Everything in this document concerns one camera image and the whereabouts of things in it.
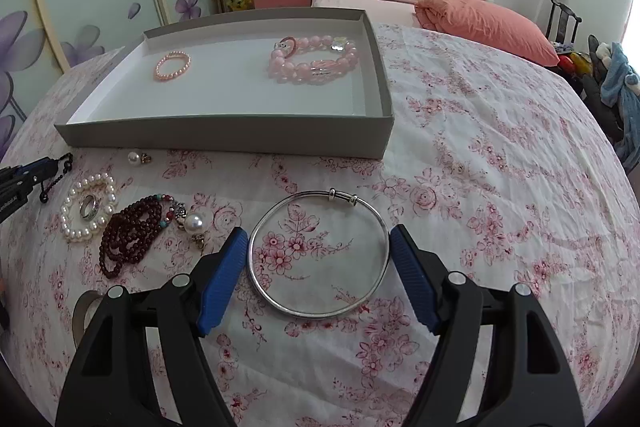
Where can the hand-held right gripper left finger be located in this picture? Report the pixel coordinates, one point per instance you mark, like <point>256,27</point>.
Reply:
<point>220,277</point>

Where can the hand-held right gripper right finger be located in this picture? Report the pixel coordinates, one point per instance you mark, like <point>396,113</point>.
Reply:
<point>412,277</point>

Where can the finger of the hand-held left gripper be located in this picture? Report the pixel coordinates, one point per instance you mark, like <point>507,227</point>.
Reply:
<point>35,168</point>

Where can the large pearl pendant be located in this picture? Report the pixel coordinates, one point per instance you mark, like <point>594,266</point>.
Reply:
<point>194,223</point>

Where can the silver bangle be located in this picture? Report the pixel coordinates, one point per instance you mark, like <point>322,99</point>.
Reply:
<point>342,196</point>

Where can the grey cardboard box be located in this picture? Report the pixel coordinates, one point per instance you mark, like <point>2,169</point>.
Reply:
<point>225,137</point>

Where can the small pearl earring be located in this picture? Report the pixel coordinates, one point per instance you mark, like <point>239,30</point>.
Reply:
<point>134,157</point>

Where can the pink floral bedsheet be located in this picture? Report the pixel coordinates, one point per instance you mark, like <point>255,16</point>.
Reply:
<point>500,207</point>

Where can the dark fabric chair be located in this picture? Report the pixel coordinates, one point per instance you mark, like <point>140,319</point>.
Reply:
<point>597,102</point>

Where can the folded orange duvet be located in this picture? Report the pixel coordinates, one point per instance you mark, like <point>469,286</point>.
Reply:
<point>480,27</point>

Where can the colourful plush toys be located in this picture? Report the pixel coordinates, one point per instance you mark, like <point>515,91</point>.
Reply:
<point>575,64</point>

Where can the pink bed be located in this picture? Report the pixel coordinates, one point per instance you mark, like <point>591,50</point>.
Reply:
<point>350,7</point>

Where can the blue clothing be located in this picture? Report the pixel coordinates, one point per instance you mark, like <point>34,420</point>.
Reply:
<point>620,82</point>

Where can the dark wooden chair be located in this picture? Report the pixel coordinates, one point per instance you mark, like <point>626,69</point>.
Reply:
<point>562,22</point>

